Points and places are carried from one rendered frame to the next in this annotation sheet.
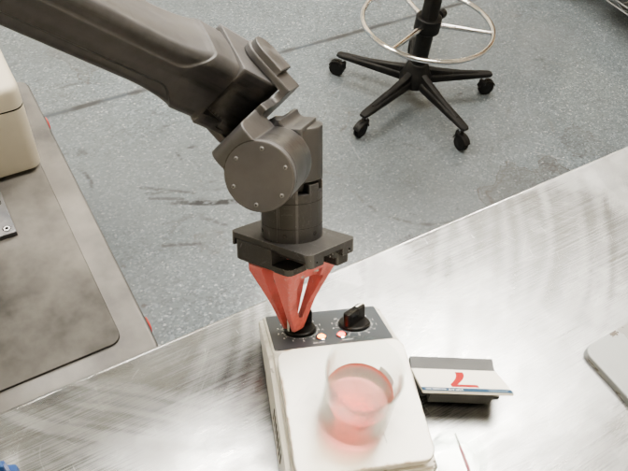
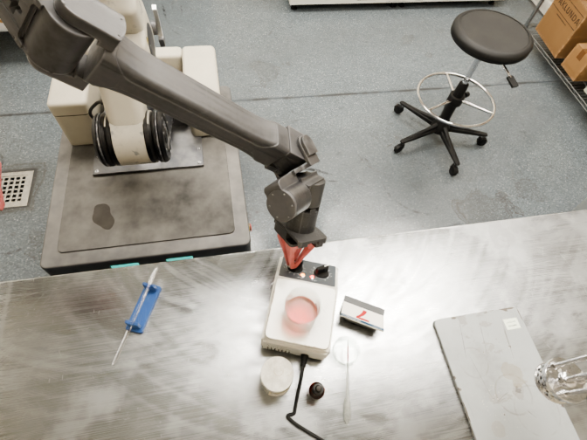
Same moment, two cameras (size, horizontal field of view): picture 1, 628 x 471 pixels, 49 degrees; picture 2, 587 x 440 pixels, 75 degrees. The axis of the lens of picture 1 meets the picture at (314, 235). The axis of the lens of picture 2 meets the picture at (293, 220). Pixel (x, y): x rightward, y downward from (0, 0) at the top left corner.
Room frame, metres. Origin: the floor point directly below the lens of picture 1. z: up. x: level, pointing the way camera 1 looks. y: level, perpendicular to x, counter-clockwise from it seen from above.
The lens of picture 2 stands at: (0.05, -0.08, 1.54)
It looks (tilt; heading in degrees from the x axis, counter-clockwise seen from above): 59 degrees down; 18
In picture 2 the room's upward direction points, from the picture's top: 9 degrees clockwise
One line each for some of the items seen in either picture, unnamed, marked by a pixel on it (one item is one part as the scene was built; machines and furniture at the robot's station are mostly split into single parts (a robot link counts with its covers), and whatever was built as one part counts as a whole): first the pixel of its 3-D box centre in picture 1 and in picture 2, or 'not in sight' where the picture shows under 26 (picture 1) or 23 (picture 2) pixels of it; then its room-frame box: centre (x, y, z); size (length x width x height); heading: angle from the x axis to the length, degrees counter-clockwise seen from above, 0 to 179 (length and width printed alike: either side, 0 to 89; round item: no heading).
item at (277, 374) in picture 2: not in sight; (276, 377); (0.16, -0.06, 0.79); 0.06 x 0.06 x 0.08
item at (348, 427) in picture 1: (358, 399); (300, 313); (0.26, -0.05, 0.88); 0.07 x 0.06 x 0.08; 174
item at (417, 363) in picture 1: (459, 375); (363, 312); (0.36, -0.17, 0.77); 0.09 x 0.06 x 0.04; 96
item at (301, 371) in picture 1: (352, 404); (301, 312); (0.28, -0.05, 0.83); 0.12 x 0.12 x 0.01; 16
